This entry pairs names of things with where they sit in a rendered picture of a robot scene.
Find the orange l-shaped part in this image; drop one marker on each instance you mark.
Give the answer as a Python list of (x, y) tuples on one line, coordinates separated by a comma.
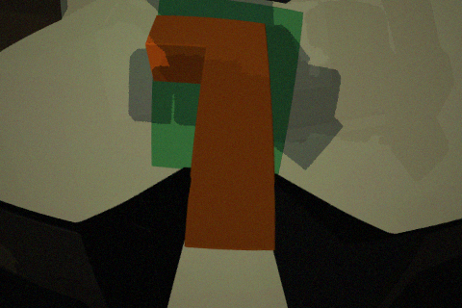
[(231, 203)]

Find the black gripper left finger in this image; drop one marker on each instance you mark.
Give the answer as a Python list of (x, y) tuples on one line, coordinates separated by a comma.
[(125, 257)]

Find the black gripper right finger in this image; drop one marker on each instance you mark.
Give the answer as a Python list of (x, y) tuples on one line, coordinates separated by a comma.
[(328, 259)]

